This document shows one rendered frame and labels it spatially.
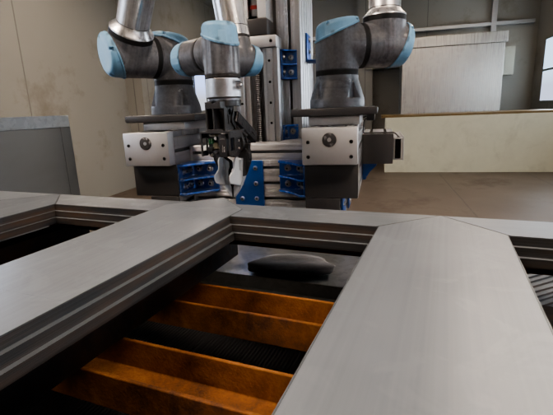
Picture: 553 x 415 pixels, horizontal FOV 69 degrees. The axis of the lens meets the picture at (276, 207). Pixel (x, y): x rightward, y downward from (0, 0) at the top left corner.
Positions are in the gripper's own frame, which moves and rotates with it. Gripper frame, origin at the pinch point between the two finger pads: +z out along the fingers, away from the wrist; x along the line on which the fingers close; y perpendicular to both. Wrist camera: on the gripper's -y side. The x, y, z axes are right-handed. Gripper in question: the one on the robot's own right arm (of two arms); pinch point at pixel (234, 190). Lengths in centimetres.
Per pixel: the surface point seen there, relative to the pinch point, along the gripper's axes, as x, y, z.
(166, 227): 1.6, 27.5, 0.8
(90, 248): -2.8, 39.4, 0.9
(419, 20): -18, -843, -180
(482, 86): 97, -705, -42
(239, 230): 10.7, 18.8, 3.3
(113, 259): 4.1, 42.2, 0.9
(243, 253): -2.9, -8.1, 18.4
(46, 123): -82, -20, -16
